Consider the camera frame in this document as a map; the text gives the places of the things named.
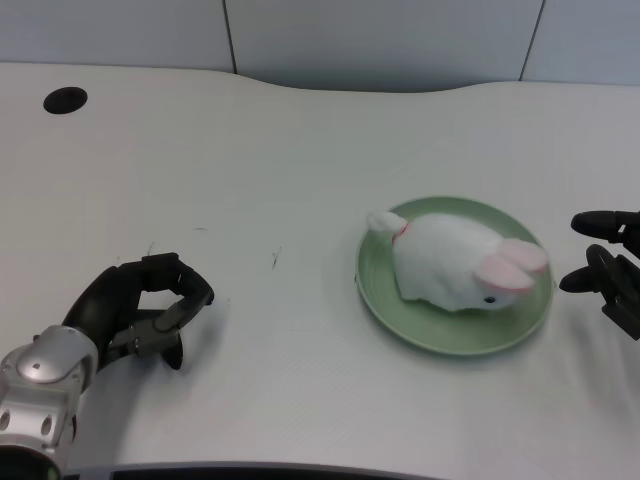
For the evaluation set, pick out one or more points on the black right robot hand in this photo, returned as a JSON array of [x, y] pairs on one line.
[[607, 260]]

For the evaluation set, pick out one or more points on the white plush rabbit doll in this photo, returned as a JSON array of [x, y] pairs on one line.
[[450, 262]]

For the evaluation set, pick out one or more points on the black round table grommet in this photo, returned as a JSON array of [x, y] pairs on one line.
[[65, 99]]

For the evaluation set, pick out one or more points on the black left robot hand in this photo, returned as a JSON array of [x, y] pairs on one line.
[[112, 302]]

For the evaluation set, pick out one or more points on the dark robot torso edge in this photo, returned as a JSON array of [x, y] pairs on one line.
[[240, 472]]

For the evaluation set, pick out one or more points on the green round plate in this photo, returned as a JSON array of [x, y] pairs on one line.
[[385, 295]]

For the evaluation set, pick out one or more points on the grey partition wall panel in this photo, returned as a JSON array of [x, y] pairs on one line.
[[380, 35]]

